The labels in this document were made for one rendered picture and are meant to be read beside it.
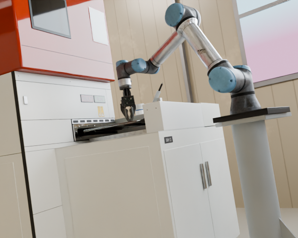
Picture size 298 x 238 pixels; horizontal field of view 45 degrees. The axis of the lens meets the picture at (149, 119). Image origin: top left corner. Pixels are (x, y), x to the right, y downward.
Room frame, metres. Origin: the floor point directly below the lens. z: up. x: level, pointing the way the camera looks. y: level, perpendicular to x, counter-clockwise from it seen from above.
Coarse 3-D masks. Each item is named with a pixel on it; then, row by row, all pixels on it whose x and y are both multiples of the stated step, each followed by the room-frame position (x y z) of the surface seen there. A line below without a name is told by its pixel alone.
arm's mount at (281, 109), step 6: (264, 108) 1.53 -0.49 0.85; (270, 108) 1.54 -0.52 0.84; (276, 108) 1.60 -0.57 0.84; (282, 108) 1.65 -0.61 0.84; (288, 108) 1.71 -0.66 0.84; (234, 114) 1.62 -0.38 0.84; (240, 114) 1.60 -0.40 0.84; (246, 114) 1.58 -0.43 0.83; (252, 114) 1.56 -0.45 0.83; (258, 114) 1.55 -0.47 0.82; (264, 114) 1.53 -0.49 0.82; (216, 120) 1.68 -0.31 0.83; (222, 120) 1.66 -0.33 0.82; (228, 120) 1.64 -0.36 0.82
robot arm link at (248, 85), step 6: (234, 66) 1.71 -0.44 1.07; (240, 66) 1.70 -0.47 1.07; (246, 66) 1.71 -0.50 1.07; (246, 72) 1.71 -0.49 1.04; (246, 78) 1.69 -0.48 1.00; (246, 84) 1.69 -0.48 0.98; (252, 84) 1.72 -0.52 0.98; (240, 90) 1.70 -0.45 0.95; (246, 90) 1.70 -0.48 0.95; (252, 90) 1.72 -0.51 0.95
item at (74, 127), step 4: (76, 124) 2.07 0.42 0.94; (80, 124) 2.11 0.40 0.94; (84, 124) 2.14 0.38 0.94; (88, 124) 2.17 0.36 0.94; (92, 124) 2.20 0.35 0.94; (96, 124) 2.24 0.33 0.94; (100, 124) 2.28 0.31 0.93; (104, 124) 2.31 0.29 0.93; (108, 124) 2.35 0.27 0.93; (112, 124) 2.39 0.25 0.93; (72, 128) 2.06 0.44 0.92; (76, 128) 2.07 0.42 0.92; (76, 132) 2.06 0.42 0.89; (116, 132) 2.43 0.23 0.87; (76, 136) 2.06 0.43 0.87; (80, 136) 2.09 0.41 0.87; (84, 136) 2.12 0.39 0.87; (88, 136) 2.16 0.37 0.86; (92, 136) 2.19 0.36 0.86; (96, 136) 2.23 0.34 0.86; (100, 136) 2.26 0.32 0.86; (76, 140) 2.05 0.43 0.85; (80, 140) 2.11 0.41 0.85
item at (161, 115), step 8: (144, 104) 1.71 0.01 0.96; (152, 104) 1.69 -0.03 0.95; (160, 104) 1.67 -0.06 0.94; (168, 104) 1.75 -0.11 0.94; (176, 104) 1.84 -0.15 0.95; (184, 104) 1.93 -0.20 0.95; (192, 104) 2.03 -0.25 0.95; (200, 104) 2.14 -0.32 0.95; (144, 112) 1.71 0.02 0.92; (152, 112) 1.69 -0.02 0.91; (160, 112) 1.67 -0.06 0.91; (168, 112) 1.74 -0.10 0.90; (176, 112) 1.82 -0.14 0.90; (184, 112) 1.91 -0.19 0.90; (192, 112) 2.01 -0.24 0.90; (200, 112) 2.12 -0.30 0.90; (152, 120) 1.69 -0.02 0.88; (160, 120) 1.67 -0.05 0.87; (168, 120) 1.73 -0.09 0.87; (176, 120) 1.81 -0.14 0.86; (184, 120) 1.90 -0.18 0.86; (192, 120) 1.99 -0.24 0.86; (200, 120) 2.10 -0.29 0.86; (152, 128) 1.70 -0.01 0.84; (160, 128) 1.68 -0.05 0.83; (168, 128) 1.71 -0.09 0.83; (176, 128) 1.79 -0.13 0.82
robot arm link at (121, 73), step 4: (120, 60) 2.06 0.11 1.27; (124, 60) 2.06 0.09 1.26; (116, 64) 2.07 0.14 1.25; (120, 64) 2.05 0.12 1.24; (116, 68) 2.07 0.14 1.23; (120, 68) 2.05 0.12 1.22; (120, 72) 2.05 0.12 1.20; (124, 72) 2.04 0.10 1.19; (120, 76) 2.06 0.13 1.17; (124, 76) 2.05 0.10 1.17; (128, 76) 2.06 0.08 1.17
